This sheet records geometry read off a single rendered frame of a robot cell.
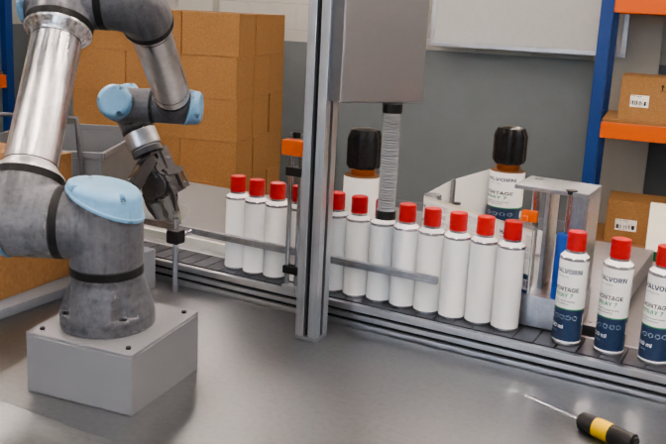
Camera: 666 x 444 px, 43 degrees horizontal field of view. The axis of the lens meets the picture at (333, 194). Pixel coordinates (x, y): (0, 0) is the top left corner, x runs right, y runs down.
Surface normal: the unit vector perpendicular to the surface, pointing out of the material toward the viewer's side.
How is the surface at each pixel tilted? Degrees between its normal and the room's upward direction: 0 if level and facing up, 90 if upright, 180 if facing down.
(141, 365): 90
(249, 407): 0
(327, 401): 0
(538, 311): 90
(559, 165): 90
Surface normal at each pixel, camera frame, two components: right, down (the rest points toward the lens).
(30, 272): 0.91, 0.13
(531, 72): -0.36, 0.18
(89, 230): -0.04, 0.24
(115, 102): -0.02, -0.04
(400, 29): 0.44, 0.21
